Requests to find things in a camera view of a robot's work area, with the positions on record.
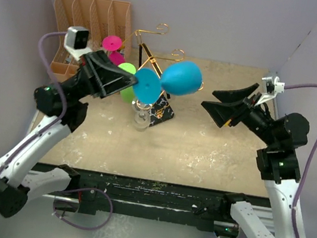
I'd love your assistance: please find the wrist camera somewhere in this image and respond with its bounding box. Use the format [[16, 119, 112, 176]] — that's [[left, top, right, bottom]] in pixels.
[[255, 76, 285, 106], [64, 26, 92, 61]]

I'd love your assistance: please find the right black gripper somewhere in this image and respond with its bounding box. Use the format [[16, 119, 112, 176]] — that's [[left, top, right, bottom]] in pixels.
[[197, 74, 286, 146]]

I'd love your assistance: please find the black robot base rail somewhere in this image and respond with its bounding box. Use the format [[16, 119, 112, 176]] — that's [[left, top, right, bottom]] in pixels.
[[24, 160, 273, 238]]

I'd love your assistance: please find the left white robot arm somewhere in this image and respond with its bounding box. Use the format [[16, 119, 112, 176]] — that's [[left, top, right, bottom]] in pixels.
[[0, 51, 138, 218]]

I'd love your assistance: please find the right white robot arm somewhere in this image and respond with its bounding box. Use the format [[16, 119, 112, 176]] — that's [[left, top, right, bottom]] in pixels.
[[202, 84, 310, 238]]

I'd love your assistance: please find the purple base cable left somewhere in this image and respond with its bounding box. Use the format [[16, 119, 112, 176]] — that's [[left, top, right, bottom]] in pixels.
[[50, 181, 117, 234]]

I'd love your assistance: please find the gold wine glass rack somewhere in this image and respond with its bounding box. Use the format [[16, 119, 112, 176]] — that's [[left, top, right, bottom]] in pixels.
[[133, 23, 204, 128]]

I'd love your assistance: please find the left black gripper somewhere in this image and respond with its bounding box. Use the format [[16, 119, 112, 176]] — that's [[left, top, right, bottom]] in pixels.
[[61, 45, 142, 113]]

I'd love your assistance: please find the pink wine glass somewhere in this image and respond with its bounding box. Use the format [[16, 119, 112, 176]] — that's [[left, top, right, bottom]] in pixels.
[[102, 35, 125, 66]]

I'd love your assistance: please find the clear wine glass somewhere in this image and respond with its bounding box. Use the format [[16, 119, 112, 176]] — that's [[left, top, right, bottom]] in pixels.
[[131, 97, 152, 131]]

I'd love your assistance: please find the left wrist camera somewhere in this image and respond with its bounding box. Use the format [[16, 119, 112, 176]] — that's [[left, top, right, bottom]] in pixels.
[[64, 26, 92, 61]]

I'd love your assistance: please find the blue wine glass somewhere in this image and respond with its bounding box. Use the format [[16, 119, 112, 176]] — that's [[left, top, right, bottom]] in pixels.
[[132, 61, 203, 104]]

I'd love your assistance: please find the orange desk file organizer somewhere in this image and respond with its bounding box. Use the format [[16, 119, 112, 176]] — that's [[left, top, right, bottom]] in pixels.
[[50, 0, 132, 81]]

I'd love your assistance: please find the green wine glass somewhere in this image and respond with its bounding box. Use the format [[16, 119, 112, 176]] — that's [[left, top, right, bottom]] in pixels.
[[119, 63, 136, 104]]

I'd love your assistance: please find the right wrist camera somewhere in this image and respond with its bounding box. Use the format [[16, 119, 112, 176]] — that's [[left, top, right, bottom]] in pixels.
[[255, 76, 285, 106]]

